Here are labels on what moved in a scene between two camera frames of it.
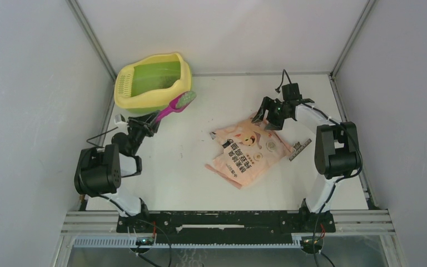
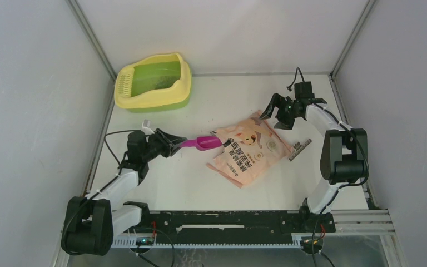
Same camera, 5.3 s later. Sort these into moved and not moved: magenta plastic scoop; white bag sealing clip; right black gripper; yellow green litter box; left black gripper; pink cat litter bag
Moved: right black gripper; left black gripper; magenta plastic scoop
Not moved: pink cat litter bag; yellow green litter box; white bag sealing clip
